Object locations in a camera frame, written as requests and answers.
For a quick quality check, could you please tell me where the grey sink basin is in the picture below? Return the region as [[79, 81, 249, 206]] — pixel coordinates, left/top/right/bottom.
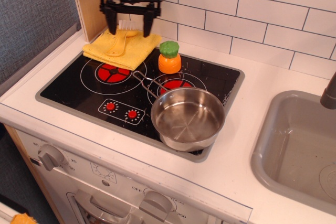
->
[[251, 91, 335, 215]]

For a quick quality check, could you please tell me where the wooden side post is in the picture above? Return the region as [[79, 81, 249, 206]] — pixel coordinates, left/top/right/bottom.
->
[[75, 0, 107, 42]]

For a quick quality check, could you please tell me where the stainless steel pan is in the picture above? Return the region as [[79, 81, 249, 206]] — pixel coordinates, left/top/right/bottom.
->
[[132, 71, 226, 152]]

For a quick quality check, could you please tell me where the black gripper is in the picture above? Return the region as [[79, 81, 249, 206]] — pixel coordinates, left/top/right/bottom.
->
[[100, 0, 163, 37]]

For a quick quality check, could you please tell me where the oven door handle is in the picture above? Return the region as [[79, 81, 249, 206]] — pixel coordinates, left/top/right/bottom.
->
[[73, 190, 145, 223]]

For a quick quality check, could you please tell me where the grey timer knob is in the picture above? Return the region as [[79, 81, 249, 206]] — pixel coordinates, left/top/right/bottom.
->
[[38, 144, 65, 171]]

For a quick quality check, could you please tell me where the orange fuzzy object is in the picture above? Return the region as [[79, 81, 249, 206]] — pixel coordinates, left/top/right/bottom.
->
[[10, 213, 37, 224]]

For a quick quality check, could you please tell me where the orange toy carrot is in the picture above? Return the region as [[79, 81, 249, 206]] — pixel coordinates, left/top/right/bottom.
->
[[158, 41, 182, 74]]

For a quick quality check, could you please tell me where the black toy stovetop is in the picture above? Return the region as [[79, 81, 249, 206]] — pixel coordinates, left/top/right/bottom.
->
[[36, 49, 245, 153]]

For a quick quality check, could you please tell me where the grey faucet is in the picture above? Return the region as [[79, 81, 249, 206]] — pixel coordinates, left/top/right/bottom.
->
[[320, 73, 336, 110]]

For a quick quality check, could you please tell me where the grey oven knob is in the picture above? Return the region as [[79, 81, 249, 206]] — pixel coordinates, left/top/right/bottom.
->
[[139, 191, 173, 222]]

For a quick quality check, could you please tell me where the yellow dish brush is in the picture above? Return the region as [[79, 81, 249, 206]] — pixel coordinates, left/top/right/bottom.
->
[[106, 20, 138, 57]]

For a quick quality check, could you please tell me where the yellow folded cloth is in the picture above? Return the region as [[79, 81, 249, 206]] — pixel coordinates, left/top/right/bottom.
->
[[82, 30, 162, 70]]

